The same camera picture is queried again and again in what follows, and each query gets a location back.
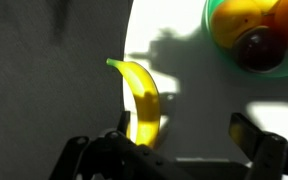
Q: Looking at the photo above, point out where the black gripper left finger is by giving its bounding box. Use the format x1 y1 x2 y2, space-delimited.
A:
49 111 194 180

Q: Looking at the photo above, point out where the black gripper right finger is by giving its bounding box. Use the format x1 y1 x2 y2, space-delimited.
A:
228 113 288 180

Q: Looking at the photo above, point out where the yellow banana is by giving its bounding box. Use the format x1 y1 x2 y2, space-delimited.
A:
106 58 161 148

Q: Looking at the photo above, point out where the green plastic bowl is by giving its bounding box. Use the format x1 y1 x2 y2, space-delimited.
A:
203 0 288 78

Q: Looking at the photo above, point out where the dark purple plum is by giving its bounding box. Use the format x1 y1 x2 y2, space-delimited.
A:
231 26 288 73

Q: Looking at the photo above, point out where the yellow lemon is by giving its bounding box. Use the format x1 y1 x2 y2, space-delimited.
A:
210 0 262 48

